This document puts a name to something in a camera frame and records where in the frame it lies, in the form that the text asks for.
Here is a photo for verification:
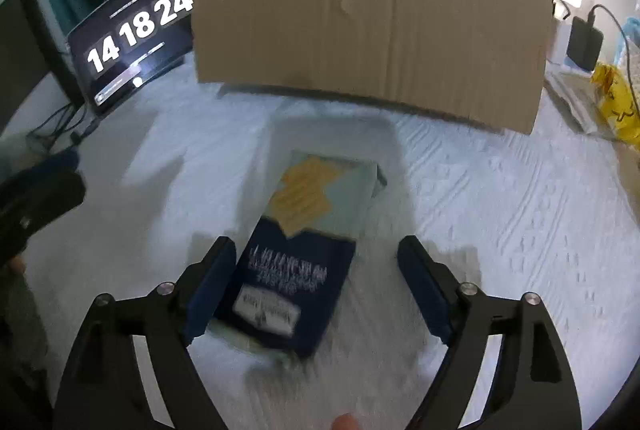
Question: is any brown cardboard box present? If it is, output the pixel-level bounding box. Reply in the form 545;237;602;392
191;0;552;133

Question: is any black power adapter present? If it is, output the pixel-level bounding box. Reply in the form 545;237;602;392
566;11;603;72

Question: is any dark blue snack box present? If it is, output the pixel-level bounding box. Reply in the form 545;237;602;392
215;151;386;360

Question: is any yellow plastic bag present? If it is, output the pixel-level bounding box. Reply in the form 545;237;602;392
591;62;640;147

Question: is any tablet showing clock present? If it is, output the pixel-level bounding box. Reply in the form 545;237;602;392
67;0;194;118

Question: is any black charging cable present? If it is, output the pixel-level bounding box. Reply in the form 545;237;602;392
27;102;106;156

